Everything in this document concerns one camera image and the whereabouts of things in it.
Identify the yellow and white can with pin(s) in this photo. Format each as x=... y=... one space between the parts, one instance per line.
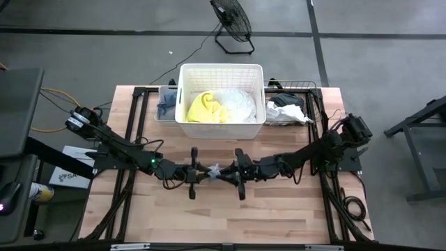
x=42 y=192

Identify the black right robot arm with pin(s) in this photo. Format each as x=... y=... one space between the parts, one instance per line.
x=313 y=153

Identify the white thin cloth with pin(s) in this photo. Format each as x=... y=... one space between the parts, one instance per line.
x=285 y=113

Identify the small black round object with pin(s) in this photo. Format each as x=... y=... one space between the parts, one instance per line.
x=38 y=235

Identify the black monitor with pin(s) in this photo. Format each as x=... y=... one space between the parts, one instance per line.
x=17 y=111

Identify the black metal stand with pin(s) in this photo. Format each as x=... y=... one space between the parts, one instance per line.
x=418 y=157

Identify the cream perforated plastic laundry basket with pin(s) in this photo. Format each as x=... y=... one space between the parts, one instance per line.
x=223 y=132

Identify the black desk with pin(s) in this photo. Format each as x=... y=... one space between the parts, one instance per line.
x=21 y=223

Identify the grey sock with blue stripe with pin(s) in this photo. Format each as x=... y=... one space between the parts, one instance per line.
x=214 y=171

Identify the silver metal bracket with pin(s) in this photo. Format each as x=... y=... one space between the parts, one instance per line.
x=130 y=247
x=324 y=248

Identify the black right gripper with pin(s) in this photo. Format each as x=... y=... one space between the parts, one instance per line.
x=258 y=169

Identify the small white plastic bin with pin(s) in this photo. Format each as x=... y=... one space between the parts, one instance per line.
x=166 y=122

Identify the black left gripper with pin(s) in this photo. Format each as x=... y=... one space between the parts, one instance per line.
x=181 y=172

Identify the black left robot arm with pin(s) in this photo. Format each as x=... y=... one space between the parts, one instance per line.
x=118 y=150

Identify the black floor fan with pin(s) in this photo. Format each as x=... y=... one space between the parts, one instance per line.
x=231 y=17

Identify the white knitted lace cloth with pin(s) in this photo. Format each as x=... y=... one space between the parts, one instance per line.
x=240 y=104

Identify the grey briefs with black waistband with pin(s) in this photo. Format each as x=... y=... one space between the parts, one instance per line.
x=287 y=100

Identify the yellow cloth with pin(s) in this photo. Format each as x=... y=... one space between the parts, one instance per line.
x=205 y=108

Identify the black computer mouse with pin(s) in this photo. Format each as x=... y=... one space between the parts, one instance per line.
x=8 y=195

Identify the white printed cardboard box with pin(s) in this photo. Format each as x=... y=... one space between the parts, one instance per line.
x=69 y=178

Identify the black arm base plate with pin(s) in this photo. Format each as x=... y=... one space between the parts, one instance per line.
x=352 y=164
x=104 y=164

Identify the black metal rig frame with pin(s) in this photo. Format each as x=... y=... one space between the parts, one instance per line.
x=313 y=104

